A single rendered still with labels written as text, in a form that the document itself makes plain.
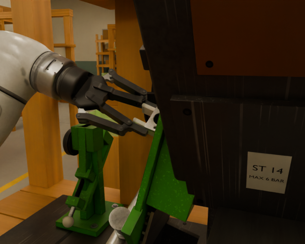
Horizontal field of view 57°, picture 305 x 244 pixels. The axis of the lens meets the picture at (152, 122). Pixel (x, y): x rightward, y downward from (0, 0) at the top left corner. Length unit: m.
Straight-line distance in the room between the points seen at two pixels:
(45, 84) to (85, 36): 11.17
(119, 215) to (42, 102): 0.64
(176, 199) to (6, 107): 0.38
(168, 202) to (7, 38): 0.46
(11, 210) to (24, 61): 0.54
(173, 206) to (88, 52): 11.31
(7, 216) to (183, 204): 0.66
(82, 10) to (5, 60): 11.30
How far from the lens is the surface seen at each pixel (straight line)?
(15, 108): 0.64
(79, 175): 0.78
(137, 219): 0.46
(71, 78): 0.58
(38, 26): 1.04
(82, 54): 11.81
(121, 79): 0.59
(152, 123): 0.52
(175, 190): 0.44
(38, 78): 0.61
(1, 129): 0.64
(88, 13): 11.77
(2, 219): 0.98
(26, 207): 1.02
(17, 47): 0.64
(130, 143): 0.86
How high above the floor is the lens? 1.34
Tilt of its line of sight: 13 degrees down
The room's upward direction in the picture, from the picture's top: straight up
